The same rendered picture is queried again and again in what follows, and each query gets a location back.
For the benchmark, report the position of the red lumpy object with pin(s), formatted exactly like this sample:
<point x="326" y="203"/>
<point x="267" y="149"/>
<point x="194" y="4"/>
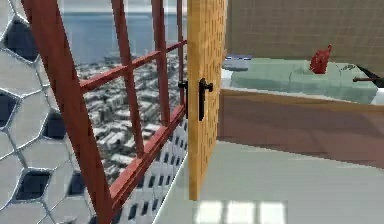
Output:
<point x="320" y="60"/>

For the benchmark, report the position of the red framed window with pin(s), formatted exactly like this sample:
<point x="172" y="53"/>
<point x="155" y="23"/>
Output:
<point x="130" y="70"/>

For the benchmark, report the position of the wooden bed with green blanket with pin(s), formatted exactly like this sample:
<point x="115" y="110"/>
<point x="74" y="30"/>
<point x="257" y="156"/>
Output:
<point x="293" y="100"/>

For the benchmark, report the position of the dark brown baseball bat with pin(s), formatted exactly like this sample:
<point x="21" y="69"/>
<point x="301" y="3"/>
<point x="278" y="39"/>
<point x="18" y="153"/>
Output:
<point x="366" y="79"/>

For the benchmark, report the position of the yellow wooden room door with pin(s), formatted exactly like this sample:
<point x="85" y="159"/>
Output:
<point x="205" y="50"/>

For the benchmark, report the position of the grey blue pillow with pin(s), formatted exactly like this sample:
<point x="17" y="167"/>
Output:
<point x="236" y="63"/>

